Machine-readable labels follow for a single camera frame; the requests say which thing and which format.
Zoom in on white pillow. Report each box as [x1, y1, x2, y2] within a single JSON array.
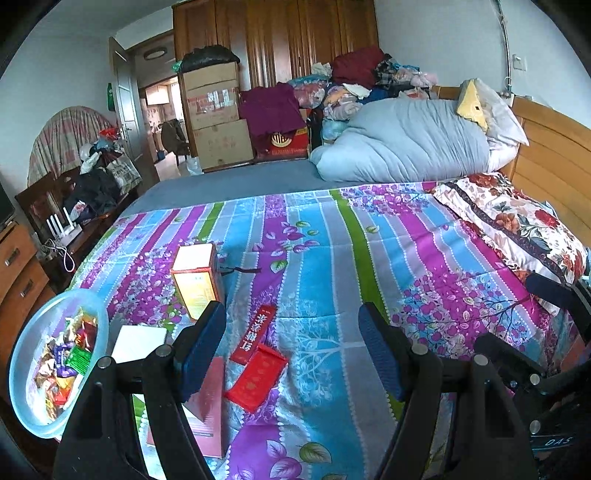
[[475, 78, 530, 171]]

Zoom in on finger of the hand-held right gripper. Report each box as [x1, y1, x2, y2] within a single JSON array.
[[475, 332, 561, 398], [526, 272, 591, 326]]

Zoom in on striped printed bed sheet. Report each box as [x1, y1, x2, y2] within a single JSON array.
[[69, 181, 578, 480]]

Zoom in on red gift box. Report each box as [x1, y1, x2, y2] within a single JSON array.
[[255, 128, 311, 161]]

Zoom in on long narrow red packet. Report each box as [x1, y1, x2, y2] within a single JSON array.
[[229, 304, 278, 366]]

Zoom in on wooden headboard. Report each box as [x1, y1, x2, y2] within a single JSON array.
[[431, 84, 591, 259]]

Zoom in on white box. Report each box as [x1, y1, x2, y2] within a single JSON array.
[[110, 325, 168, 366]]

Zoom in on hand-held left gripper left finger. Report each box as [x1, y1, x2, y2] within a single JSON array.
[[53, 300, 227, 480]]

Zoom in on wide red packet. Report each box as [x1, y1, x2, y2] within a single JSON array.
[[223, 343, 290, 414]]

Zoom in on maroon cloth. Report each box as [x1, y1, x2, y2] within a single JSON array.
[[239, 82, 306, 149]]

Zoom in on pile of mixed sweets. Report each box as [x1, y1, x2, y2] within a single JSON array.
[[31, 308, 100, 422]]

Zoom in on wooden dresser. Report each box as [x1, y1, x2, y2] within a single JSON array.
[[0, 220, 57, 370]]

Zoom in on wooden wardrobe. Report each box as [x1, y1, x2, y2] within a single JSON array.
[[172, 0, 380, 90]]

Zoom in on taped cardboard box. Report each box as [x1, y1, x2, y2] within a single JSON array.
[[181, 62, 241, 131]]

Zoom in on red and orange upright box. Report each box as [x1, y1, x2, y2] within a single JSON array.
[[170, 242, 226, 322]]

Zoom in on grey door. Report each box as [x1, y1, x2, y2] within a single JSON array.
[[108, 36, 160, 183]]

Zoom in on chair with dark jacket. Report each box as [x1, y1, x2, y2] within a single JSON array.
[[160, 119, 190, 163]]

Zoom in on white router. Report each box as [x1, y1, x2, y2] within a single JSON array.
[[44, 207, 85, 247]]

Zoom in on blue-grey bed sheet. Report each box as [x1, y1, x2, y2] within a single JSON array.
[[112, 159, 343, 223]]

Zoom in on pink flat box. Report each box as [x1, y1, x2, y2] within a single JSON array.
[[147, 355, 228, 459]]

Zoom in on blue plastic bowl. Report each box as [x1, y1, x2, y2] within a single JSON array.
[[8, 289, 111, 439]]

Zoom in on floral pillow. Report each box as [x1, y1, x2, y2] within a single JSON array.
[[431, 172, 588, 317]]

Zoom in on heap of bags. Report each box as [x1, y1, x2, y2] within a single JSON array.
[[62, 128, 143, 220]]

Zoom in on dark wooden chair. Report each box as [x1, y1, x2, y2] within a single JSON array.
[[15, 172, 63, 243]]

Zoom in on pile of clothes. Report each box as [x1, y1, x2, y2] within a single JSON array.
[[288, 45, 439, 141]]

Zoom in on plaid cloth cover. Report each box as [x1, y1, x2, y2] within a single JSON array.
[[27, 106, 117, 186]]

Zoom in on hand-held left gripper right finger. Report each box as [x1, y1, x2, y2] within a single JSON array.
[[358, 302, 539, 480]]

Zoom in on black bag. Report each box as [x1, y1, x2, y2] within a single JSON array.
[[179, 44, 241, 73]]

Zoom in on yellow cushion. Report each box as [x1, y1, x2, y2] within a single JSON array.
[[456, 79, 489, 131]]

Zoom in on wall pipe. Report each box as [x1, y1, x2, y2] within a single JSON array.
[[494, 0, 514, 95]]

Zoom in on blue-grey duvet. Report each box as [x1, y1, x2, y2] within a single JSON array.
[[308, 98, 490, 182]]

